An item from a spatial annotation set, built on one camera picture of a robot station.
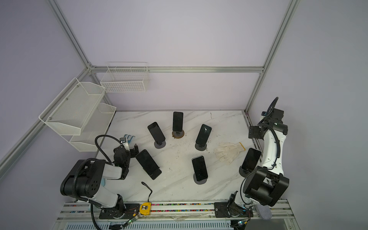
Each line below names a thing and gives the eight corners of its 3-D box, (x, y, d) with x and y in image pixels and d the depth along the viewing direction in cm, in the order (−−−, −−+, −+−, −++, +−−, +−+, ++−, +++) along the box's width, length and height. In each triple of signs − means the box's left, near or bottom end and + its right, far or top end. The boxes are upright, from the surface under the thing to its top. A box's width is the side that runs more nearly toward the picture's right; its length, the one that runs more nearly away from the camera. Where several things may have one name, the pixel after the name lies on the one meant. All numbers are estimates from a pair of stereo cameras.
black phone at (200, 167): (196, 184, 84) (197, 174, 72) (191, 169, 90) (192, 158, 78) (206, 181, 85) (209, 171, 73) (200, 166, 91) (202, 155, 79)
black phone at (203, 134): (196, 146, 101) (197, 132, 88) (200, 137, 106) (202, 123, 93) (204, 150, 100) (207, 136, 87) (209, 141, 104) (212, 126, 91)
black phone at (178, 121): (174, 135, 107) (172, 120, 93) (174, 127, 112) (172, 111, 98) (183, 135, 107) (182, 120, 93) (183, 127, 112) (182, 111, 98)
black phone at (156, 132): (158, 147, 100) (154, 134, 88) (152, 139, 104) (147, 126, 92) (166, 142, 103) (162, 129, 90) (159, 135, 107) (155, 121, 95)
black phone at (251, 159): (239, 172, 89) (247, 159, 76) (239, 160, 94) (247, 147, 81) (250, 174, 88) (262, 163, 75) (250, 163, 93) (261, 150, 80)
